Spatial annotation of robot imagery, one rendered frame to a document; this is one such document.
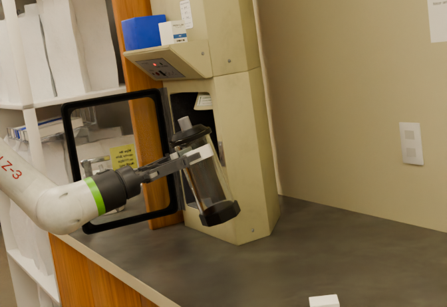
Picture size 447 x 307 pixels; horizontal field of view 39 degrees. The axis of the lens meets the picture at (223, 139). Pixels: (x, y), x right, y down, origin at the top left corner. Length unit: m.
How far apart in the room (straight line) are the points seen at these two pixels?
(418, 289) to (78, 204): 0.74
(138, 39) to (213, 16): 0.25
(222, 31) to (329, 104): 0.47
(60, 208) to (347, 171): 0.94
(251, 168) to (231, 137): 0.11
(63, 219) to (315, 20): 1.00
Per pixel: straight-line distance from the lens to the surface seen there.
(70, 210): 1.41
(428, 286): 1.40
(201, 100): 1.79
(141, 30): 1.81
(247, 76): 1.72
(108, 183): 1.43
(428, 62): 1.68
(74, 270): 2.34
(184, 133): 1.50
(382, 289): 1.39
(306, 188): 2.16
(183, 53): 1.63
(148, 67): 1.85
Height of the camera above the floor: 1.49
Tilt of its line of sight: 9 degrees down
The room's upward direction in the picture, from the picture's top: 8 degrees counter-clockwise
